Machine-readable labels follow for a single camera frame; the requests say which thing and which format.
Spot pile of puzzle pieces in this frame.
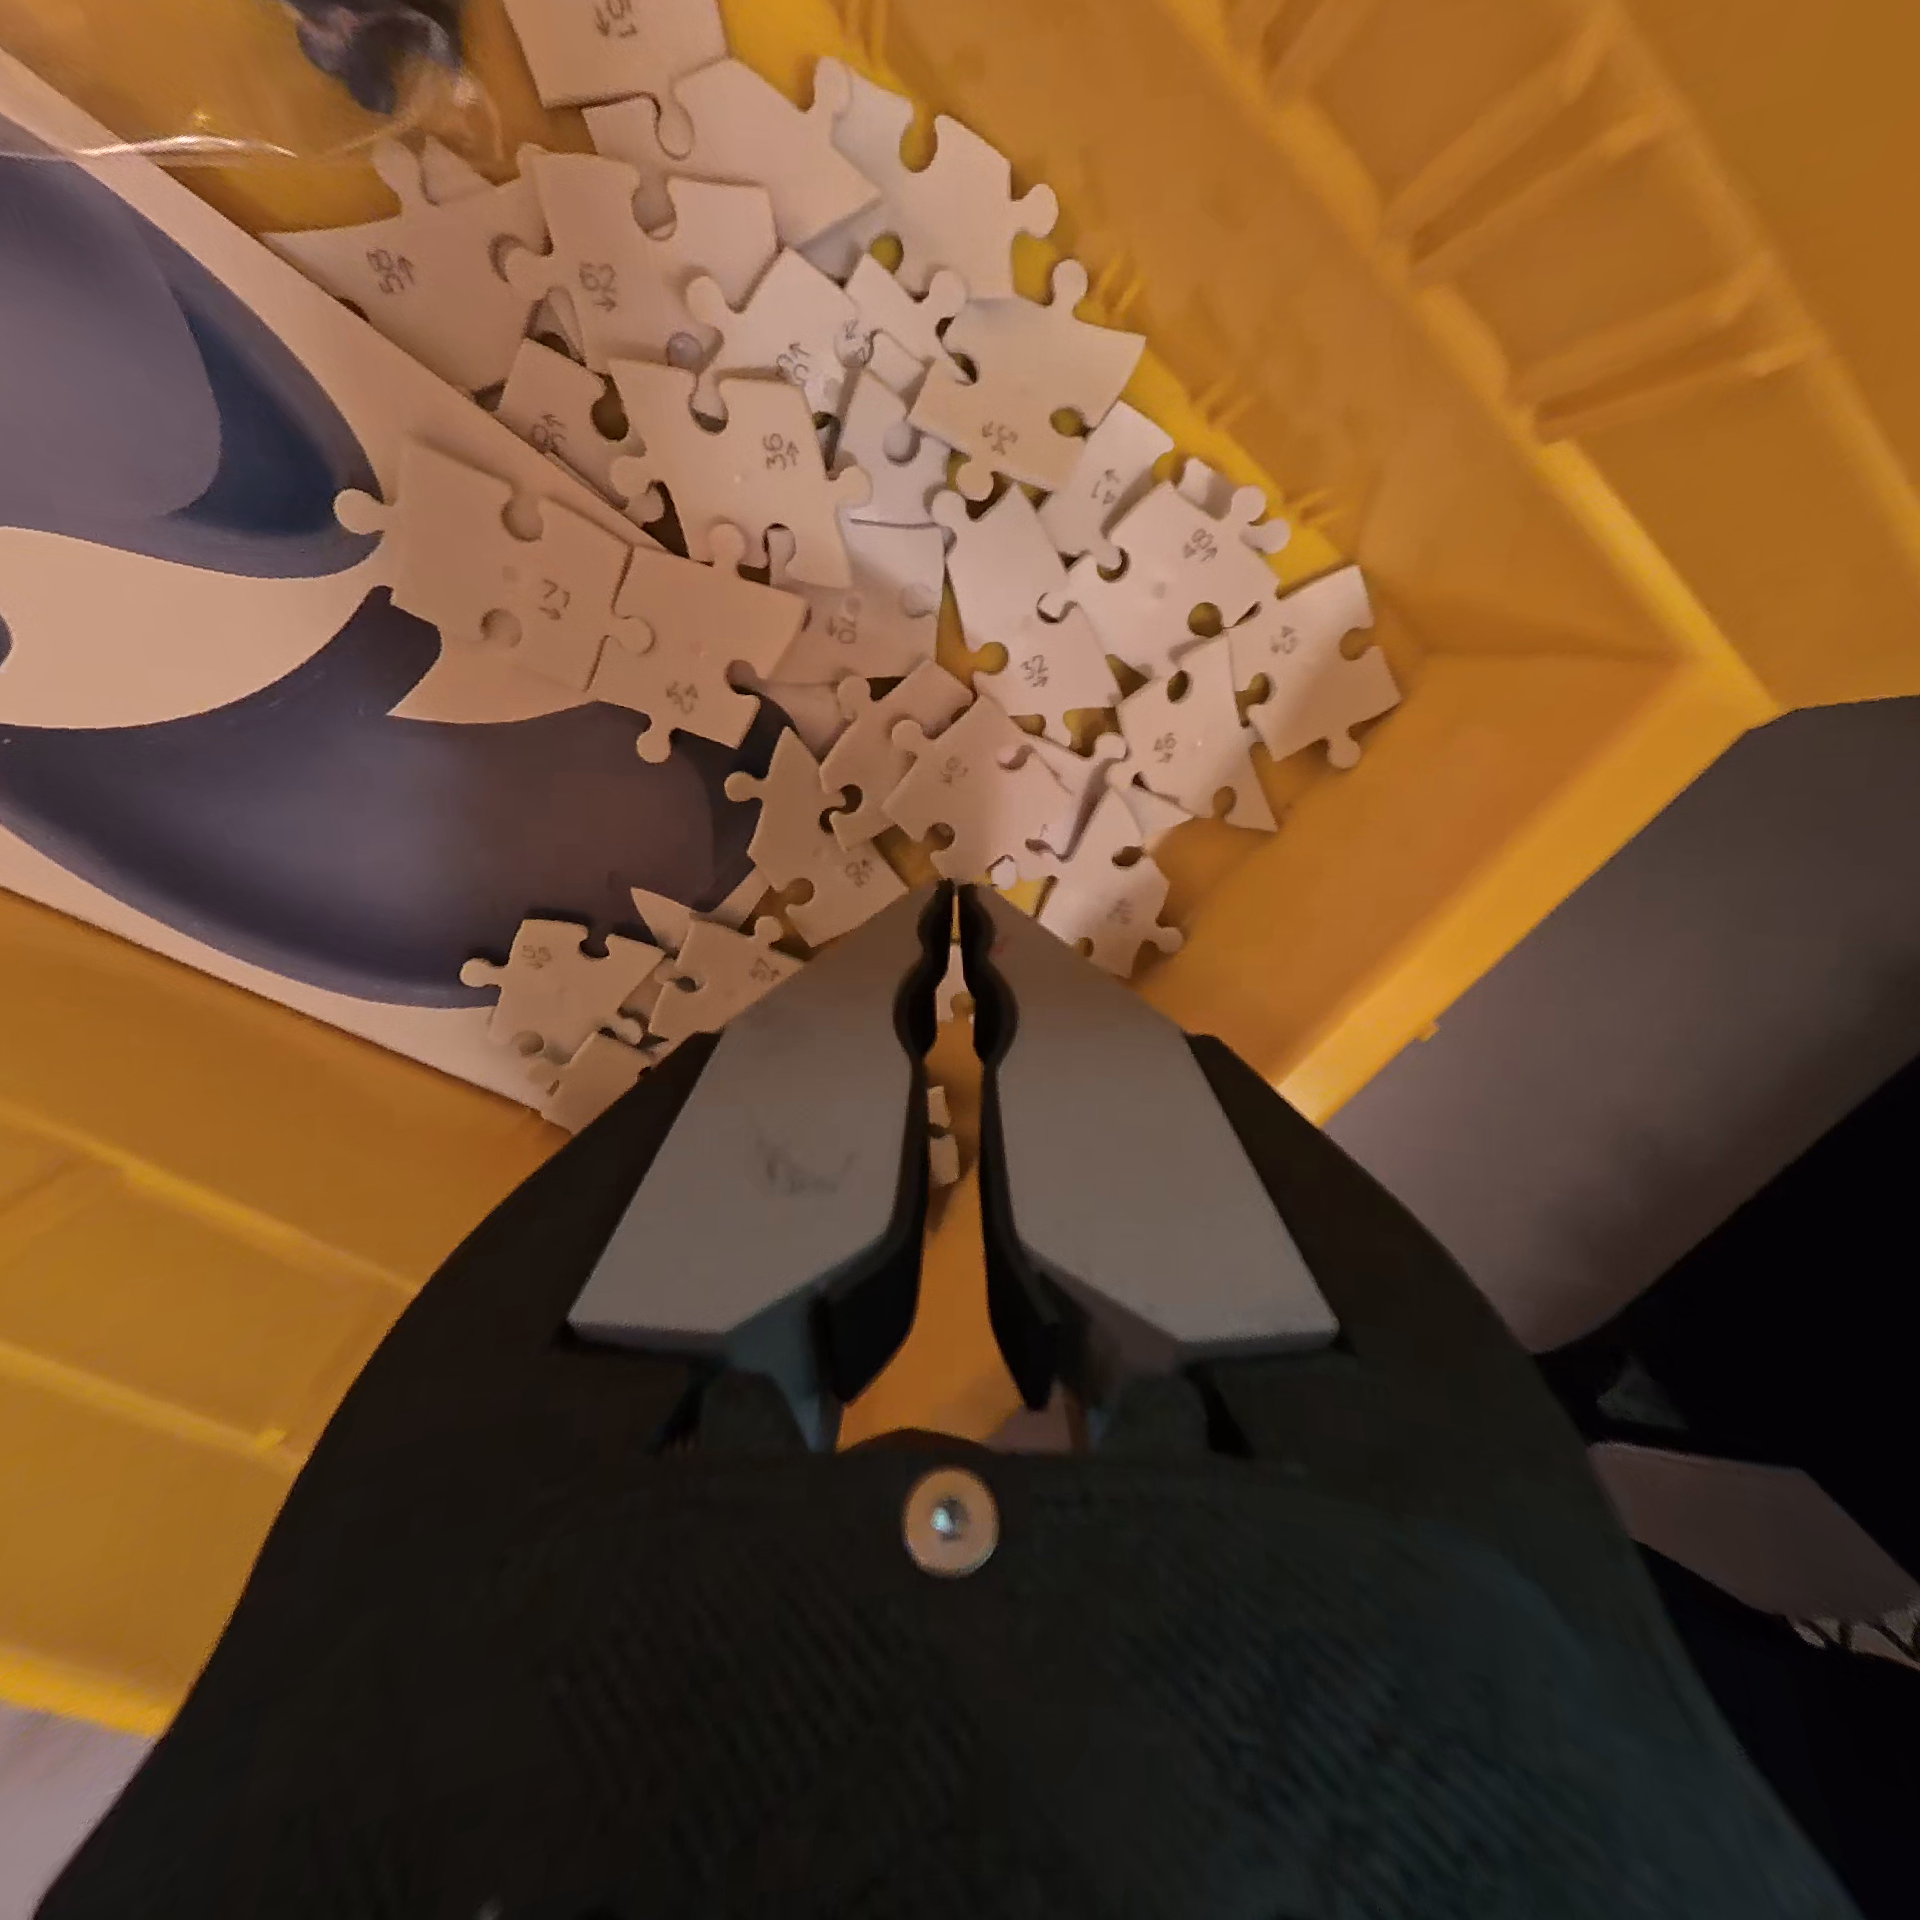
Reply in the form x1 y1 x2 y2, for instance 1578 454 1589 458
263 0 1403 1187

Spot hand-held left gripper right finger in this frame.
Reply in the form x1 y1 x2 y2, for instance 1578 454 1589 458
959 884 1337 1408

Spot yellow plastic bin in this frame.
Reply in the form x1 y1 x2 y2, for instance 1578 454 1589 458
0 0 1920 1741

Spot clear plastic bag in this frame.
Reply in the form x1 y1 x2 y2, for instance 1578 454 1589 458
0 0 495 166

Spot white card with blue shapes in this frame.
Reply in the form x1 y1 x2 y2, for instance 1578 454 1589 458
0 53 781 1081

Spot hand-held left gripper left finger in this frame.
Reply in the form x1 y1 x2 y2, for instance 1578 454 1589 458
566 882 954 1404

